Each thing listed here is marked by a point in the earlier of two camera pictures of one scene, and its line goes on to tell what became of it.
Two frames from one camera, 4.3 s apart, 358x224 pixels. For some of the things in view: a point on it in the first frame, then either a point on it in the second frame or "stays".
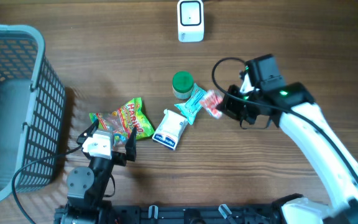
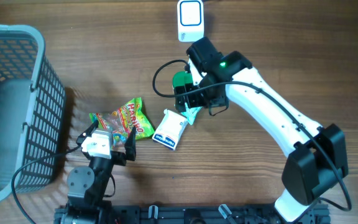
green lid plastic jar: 182,84 stays
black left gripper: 120,159 stays
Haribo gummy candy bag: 122,122 stays
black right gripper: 229,107 to 219,99
